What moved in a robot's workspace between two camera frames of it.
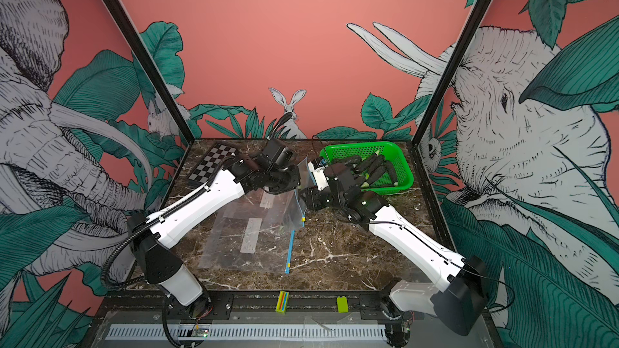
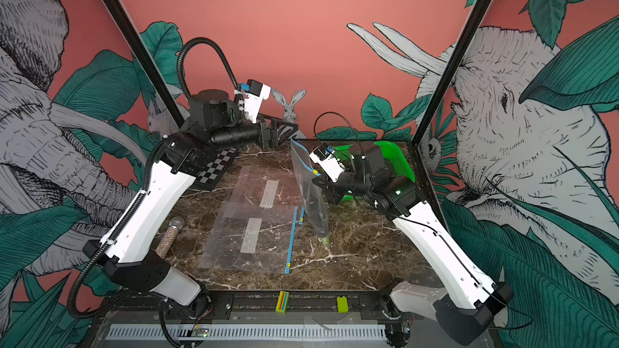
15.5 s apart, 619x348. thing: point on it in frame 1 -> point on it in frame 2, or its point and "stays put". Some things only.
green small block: x=342 y=304 stays put
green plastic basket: x=393 y=152 stays put
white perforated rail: x=175 y=332 stays put
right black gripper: x=314 y=201 -> x=333 y=189
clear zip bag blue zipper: x=284 y=211 -> x=311 y=188
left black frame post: x=137 y=43 stays put
